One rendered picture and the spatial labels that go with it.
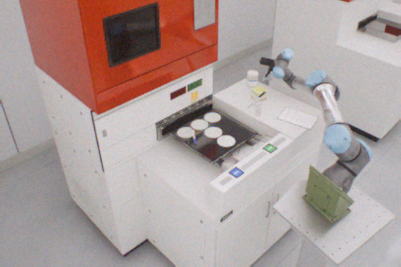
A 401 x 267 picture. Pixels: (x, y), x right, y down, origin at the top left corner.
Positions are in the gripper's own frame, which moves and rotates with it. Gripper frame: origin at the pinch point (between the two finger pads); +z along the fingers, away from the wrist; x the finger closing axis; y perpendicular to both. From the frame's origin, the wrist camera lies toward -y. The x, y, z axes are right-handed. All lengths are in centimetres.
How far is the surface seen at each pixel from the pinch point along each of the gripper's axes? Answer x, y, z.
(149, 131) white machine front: -81, -50, -21
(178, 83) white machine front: -51, -48, -32
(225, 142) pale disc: -68, -10, -31
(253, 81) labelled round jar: -17.8, -7.3, -13.7
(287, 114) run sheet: -36, 16, -33
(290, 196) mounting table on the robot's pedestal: -84, 28, -52
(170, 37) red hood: -42, -62, -61
